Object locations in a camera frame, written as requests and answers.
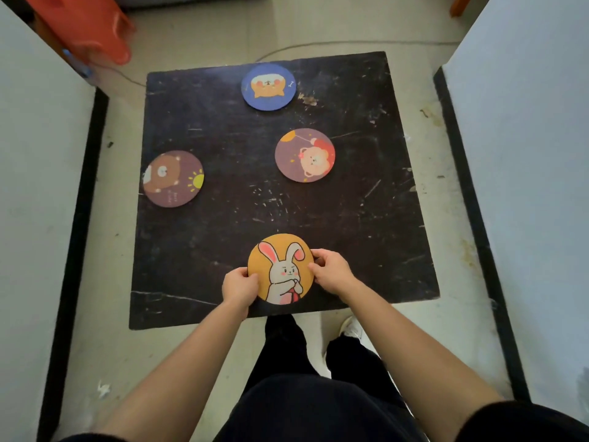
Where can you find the blue dog round coaster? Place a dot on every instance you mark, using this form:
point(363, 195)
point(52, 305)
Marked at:
point(268, 87)

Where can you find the person's right forearm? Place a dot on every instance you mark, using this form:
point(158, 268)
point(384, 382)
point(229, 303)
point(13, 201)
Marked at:
point(414, 363)

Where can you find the person's left hand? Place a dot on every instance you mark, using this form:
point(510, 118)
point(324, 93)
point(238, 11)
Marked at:
point(237, 287)

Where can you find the orange plastic stool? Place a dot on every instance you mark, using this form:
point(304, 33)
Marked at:
point(87, 22)

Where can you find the person's left thumb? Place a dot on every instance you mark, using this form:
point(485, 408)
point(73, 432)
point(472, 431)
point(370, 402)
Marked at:
point(254, 281)

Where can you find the black shirt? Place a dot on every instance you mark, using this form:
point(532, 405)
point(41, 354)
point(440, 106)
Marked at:
point(313, 409)

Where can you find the small blue object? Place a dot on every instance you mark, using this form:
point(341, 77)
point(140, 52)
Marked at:
point(77, 63)

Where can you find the brown bear round coaster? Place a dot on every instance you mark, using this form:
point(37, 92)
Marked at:
point(173, 179)

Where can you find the orange wooden leg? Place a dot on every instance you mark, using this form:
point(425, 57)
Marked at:
point(461, 4)

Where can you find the black trousers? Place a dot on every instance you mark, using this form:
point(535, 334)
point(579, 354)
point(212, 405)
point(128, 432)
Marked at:
point(283, 349)

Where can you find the person's left forearm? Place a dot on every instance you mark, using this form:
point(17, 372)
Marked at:
point(184, 377)

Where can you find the white shoe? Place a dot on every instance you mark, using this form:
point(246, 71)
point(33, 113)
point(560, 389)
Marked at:
point(352, 327)

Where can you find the yellow rabbit round coaster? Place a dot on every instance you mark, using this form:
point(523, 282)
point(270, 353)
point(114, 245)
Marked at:
point(281, 266)

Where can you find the person's right hand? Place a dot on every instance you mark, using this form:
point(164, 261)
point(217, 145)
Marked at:
point(336, 273)

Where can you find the purple balloon bear round coaster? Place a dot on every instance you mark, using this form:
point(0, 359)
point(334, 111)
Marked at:
point(305, 155)

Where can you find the person's right thumb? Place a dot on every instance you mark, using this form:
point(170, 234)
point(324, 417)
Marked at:
point(316, 270)

